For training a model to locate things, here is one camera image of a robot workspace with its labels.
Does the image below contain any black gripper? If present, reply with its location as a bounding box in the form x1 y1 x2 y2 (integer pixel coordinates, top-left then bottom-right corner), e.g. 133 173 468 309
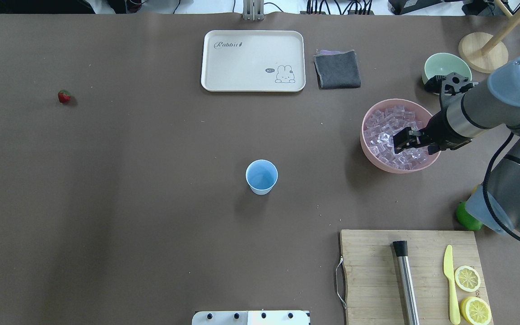
393 110 471 156

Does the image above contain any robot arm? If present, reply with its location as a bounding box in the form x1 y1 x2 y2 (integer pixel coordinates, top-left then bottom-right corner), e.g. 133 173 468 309
393 56 520 241

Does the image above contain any pile of clear ice cubes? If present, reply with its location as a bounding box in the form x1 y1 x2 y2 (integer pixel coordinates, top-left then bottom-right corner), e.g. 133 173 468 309
363 104 431 171

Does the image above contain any wooden cup stand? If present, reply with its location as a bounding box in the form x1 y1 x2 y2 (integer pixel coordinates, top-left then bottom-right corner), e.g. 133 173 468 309
458 0 520 74

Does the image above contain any light blue cup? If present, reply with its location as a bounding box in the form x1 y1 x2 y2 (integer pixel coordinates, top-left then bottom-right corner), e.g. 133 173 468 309
245 160 279 195

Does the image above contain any pink bowl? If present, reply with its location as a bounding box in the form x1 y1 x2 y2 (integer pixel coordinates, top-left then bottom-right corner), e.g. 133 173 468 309
360 98 439 174

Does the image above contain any green ceramic bowl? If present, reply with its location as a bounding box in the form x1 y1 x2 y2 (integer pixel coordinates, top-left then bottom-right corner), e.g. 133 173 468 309
421 53 472 94

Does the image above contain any green lime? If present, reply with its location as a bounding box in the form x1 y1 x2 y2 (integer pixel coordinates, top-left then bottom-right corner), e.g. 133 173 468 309
455 201 483 231

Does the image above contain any grey folded cloth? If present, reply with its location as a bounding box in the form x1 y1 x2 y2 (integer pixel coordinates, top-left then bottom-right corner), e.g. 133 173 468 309
312 50 362 90

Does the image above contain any lemon half upper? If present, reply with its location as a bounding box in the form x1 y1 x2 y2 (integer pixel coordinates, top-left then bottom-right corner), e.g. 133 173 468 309
454 265 482 293

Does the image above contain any lemon half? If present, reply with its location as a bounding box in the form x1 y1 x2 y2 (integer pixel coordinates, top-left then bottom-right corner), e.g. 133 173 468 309
454 265 482 293
460 297 492 325

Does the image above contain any bamboo cutting board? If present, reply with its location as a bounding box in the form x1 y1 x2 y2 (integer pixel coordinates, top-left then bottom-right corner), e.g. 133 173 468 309
339 230 488 325

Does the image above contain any steel muddler black tip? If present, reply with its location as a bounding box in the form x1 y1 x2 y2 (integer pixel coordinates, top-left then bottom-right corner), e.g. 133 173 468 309
392 241 420 325

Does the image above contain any lemon half lower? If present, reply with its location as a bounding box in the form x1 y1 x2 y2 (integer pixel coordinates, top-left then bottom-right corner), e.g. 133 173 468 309
460 297 492 325

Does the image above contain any cream rabbit tray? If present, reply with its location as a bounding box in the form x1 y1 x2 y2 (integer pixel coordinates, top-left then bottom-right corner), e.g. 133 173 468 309
200 30 306 93

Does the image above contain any red strawberry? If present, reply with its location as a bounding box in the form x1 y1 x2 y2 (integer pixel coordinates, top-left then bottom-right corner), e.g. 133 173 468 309
57 90 72 104

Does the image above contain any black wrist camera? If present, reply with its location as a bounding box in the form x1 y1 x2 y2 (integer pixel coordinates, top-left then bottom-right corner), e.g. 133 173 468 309
424 72 479 110

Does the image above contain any aluminium frame post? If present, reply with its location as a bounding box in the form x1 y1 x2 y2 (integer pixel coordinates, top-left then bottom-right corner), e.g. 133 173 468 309
242 0 265 21

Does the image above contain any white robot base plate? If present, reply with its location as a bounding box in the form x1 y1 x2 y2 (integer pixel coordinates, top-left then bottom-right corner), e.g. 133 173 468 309
191 309 311 325

